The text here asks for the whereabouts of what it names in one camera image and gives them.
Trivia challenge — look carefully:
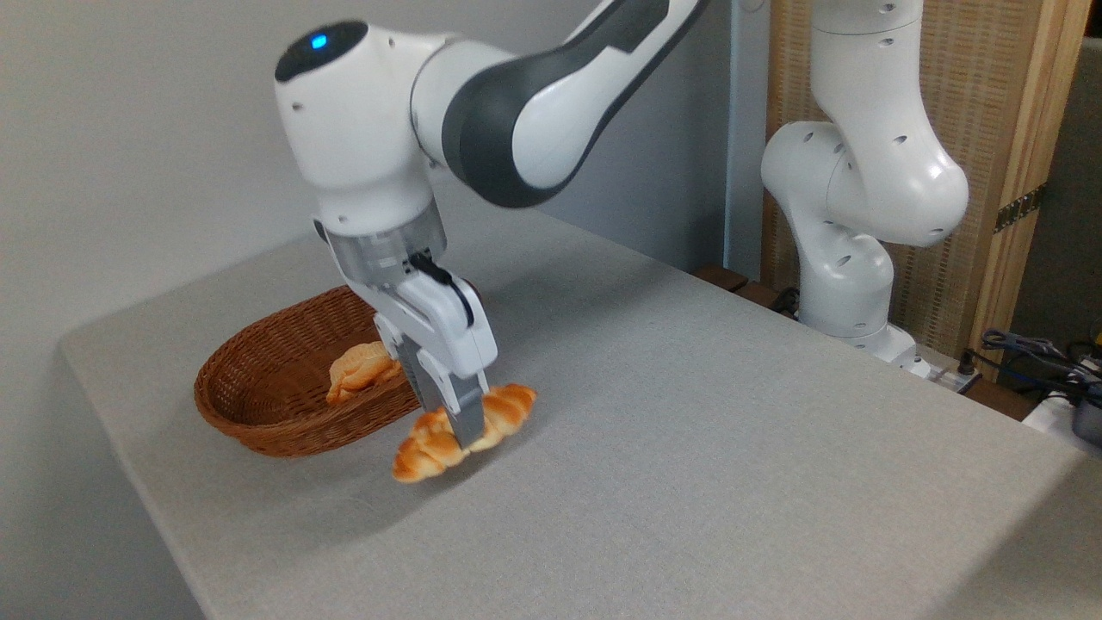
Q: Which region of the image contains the woven wood-framed screen panel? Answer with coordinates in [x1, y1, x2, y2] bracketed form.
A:
[765, 0, 1093, 381]

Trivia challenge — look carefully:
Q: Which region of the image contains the braided golden bread loaf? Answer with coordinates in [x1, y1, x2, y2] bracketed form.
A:
[392, 382, 538, 485]

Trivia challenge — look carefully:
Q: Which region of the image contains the small golden bread roll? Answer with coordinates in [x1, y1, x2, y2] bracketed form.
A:
[325, 341, 405, 406]

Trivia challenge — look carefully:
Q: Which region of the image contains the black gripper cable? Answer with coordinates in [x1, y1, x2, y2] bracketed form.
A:
[410, 251, 477, 328]

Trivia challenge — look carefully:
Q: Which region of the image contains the black screen hinge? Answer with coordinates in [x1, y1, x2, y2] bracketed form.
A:
[994, 183, 1048, 234]

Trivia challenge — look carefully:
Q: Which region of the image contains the bundle of dark cables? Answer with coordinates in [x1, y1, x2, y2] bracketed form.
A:
[980, 329, 1102, 406]

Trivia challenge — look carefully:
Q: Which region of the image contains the grey box device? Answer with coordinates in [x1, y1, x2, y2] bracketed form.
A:
[1071, 394, 1102, 447]

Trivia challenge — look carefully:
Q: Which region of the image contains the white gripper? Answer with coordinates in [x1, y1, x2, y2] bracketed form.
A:
[344, 258, 499, 451]

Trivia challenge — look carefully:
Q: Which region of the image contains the brown wicker basket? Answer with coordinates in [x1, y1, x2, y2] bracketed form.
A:
[194, 285, 483, 459]

